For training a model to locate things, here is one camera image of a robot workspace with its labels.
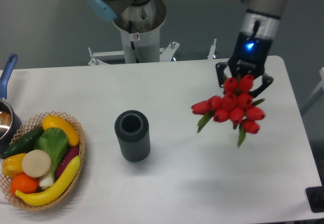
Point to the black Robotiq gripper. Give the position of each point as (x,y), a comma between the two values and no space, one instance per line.
(248,57)

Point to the red tulip bouquet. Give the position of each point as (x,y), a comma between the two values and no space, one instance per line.
(236,105)

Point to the dark grey ribbed vase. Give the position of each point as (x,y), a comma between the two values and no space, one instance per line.
(132,131)

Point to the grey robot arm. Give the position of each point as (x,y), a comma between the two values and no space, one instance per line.
(139,23)

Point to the black device at table edge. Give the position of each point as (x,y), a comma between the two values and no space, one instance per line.
(315,198)

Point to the purple sweet potato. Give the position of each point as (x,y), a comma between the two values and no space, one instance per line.
(70,154)

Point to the yellow squash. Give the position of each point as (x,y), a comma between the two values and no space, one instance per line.
(53,121)

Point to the green bok choy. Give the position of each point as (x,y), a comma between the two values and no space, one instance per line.
(54,142)

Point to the woven wicker basket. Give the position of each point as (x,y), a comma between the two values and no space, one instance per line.
(30,124)

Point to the beige round slice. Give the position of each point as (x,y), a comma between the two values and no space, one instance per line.
(36,163)

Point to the dark green cucumber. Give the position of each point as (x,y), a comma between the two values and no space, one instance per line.
(23,144)

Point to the yellow banana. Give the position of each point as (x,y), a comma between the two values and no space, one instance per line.
(56,190)

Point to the orange fruit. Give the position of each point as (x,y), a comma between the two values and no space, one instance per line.
(24,183)

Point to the yellow bell pepper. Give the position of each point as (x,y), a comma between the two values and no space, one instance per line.
(12,166)

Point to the white metal frame right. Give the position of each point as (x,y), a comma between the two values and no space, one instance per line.
(314,95)

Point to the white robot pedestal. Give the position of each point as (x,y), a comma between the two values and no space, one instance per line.
(138,47)

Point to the blue handled saucepan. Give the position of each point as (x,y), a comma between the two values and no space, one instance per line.
(10,122)

